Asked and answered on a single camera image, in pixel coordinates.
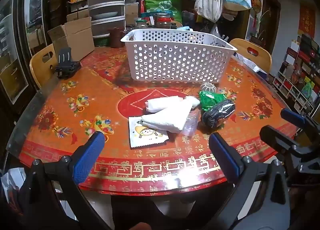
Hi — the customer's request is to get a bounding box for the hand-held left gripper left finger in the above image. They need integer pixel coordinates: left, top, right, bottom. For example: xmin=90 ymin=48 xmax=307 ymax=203
xmin=19 ymin=131 xmax=110 ymax=230

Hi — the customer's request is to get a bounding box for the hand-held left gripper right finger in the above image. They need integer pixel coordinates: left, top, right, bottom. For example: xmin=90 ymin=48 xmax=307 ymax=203
xmin=200 ymin=132 xmax=292 ymax=230

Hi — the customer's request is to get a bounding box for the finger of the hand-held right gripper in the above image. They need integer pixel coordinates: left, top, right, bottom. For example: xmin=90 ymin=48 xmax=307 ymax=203
xmin=259 ymin=125 xmax=308 ymax=155
xmin=280 ymin=108 xmax=318 ymax=133

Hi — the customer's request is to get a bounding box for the black snack packet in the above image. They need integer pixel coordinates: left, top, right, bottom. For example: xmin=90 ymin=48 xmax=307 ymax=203
xmin=202 ymin=100 xmax=236 ymax=129

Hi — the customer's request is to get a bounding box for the clear plastic bag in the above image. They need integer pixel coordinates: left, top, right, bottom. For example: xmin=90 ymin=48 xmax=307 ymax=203
xmin=180 ymin=109 xmax=200 ymax=137

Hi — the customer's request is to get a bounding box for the green foil packet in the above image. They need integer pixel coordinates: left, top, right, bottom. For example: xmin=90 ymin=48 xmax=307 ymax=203
xmin=199 ymin=90 xmax=227 ymax=112

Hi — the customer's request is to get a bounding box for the white cartoon print packet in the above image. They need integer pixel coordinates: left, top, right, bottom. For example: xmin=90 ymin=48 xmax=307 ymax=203
xmin=128 ymin=116 xmax=169 ymax=149

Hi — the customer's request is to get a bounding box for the large white towel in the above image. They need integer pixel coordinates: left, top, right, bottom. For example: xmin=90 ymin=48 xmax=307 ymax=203
xmin=140 ymin=96 xmax=201 ymax=134

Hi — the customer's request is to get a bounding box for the grey white sock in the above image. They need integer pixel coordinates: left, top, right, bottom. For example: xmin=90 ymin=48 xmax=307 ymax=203
xmin=201 ymin=82 xmax=219 ymax=94

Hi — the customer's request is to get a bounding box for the small white towel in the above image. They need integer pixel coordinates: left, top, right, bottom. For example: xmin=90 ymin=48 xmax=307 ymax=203
xmin=145 ymin=97 xmax=185 ymax=114

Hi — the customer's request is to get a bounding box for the white perforated plastic basket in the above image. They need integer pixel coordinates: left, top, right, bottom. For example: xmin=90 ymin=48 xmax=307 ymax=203
xmin=120 ymin=29 xmax=238 ymax=83

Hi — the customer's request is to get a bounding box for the white shelf rack with boxes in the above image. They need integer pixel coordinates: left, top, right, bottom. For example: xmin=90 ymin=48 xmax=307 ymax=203
xmin=272 ymin=34 xmax=320 ymax=115

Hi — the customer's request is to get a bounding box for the wooden chair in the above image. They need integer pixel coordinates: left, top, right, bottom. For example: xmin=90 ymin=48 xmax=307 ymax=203
xmin=229 ymin=38 xmax=272 ymax=74
xmin=29 ymin=44 xmax=59 ymax=89

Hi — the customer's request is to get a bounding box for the white paper sheet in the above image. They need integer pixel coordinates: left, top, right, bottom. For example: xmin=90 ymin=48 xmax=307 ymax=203
xmin=235 ymin=52 xmax=267 ymax=75

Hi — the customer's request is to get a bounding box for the white plastic bag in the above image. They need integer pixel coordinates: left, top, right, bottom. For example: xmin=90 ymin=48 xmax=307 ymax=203
xmin=0 ymin=167 xmax=26 ymax=196

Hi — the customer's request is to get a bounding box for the black phone stand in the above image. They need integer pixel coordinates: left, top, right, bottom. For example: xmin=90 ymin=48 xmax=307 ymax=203
xmin=54 ymin=47 xmax=81 ymax=79

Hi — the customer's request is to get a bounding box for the green plastic crate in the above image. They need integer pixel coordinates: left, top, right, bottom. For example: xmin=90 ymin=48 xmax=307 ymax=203
xmin=93 ymin=37 xmax=111 ymax=47

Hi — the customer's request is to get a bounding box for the open cardboard box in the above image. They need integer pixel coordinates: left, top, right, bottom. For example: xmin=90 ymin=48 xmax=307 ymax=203
xmin=47 ymin=16 xmax=95 ymax=62

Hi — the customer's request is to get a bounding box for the brown ceramic jar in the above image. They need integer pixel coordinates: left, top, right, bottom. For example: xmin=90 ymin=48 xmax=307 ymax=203
xmin=109 ymin=27 xmax=126 ymax=48

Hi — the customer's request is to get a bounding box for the small glass jar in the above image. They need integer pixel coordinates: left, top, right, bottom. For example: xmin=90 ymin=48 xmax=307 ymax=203
xmin=135 ymin=18 xmax=148 ymax=30

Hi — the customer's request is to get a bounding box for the red lid glass jar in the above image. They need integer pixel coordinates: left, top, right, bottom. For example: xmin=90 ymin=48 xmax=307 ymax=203
xmin=155 ymin=13 xmax=172 ymax=30

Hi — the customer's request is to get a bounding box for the stacked steel steamer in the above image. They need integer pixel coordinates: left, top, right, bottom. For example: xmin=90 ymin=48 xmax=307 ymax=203
xmin=87 ymin=0 xmax=125 ymax=39

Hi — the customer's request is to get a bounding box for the green shopping bag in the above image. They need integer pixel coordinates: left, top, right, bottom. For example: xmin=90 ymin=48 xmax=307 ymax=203
xmin=144 ymin=0 xmax=183 ymax=22

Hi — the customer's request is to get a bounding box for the red wall poster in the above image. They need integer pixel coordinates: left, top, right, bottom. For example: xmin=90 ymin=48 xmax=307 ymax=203
xmin=297 ymin=3 xmax=316 ymax=39

